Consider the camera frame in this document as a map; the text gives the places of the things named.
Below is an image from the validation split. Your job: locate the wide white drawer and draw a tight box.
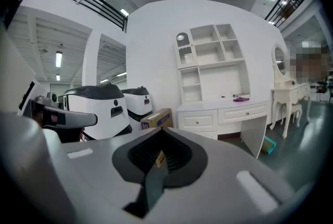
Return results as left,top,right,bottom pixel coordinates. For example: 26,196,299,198
217,104,268,125

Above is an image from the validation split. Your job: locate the white vanity table with mirror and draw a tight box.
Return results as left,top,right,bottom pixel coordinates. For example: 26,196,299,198
270,43,312,140

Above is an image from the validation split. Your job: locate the white vanity stool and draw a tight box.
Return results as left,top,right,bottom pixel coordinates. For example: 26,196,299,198
282,102,304,128

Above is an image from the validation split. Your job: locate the white desk with drawers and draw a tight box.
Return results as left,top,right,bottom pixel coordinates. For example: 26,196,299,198
173,23,271,160

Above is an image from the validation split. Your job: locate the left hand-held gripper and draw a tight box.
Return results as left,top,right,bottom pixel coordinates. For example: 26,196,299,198
30,95,99,130

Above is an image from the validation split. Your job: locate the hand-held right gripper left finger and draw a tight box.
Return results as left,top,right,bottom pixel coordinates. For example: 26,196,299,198
49,126,162,224

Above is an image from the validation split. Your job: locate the small white drawer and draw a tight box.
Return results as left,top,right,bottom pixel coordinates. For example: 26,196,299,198
178,110,218,129

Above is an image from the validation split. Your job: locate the white black wheeled machine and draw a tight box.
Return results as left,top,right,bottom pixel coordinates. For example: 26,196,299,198
121,86,154,124
58,83,133,141

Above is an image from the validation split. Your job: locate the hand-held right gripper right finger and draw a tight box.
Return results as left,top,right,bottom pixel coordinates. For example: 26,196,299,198
156,126,294,224

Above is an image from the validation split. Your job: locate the brown cardboard box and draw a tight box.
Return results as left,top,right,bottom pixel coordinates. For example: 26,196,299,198
140,108,174,168

